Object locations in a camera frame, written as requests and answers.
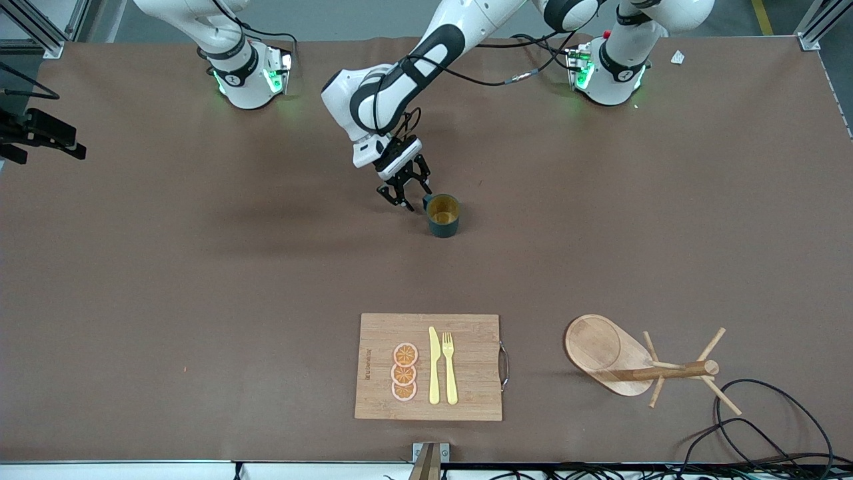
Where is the black arm base cable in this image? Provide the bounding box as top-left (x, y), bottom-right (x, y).
top-left (212, 0), bottom-right (299, 61)
top-left (512, 33), bottom-right (577, 71)

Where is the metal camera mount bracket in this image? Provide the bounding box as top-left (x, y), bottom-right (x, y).
top-left (412, 442), bottom-right (450, 480)

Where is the black looped cable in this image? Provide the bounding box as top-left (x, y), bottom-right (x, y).
top-left (676, 379), bottom-right (835, 475)

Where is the black right arm base cable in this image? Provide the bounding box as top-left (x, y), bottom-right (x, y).
top-left (212, 0), bottom-right (299, 61)

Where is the wooden mug rack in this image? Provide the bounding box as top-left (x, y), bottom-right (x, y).
top-left (564, 314), bottom-right (743, 417)

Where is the aluminium frame post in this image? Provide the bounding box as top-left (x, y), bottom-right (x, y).
top-left (794, 0), bottom-right (853, 51)
top-left (0, 0), bottom-right (91, 59)

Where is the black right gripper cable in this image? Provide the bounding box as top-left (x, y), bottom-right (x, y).
top-left (0, 62), bottom-right (61, 101)

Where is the yellow plastic knife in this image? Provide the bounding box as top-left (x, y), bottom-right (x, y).
top-left (428, 326), bottom-right (442, 405)

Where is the black left arm base cable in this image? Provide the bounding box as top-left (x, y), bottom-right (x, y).
top-left (512, 33), bottom-right (577, 71)

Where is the yellow plastic fork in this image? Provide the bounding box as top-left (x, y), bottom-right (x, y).
top-left (442, 332), bottom-right (459, 406)

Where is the dark green mug yellow inside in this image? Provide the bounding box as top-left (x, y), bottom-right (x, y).
top-left (423, 193), bottom-right (462, 238)

